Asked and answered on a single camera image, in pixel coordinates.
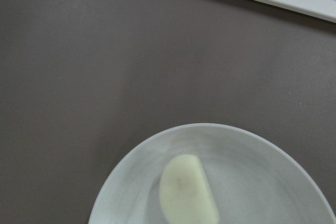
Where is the white plate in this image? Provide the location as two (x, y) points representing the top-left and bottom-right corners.
(89, 123), (335, 223)

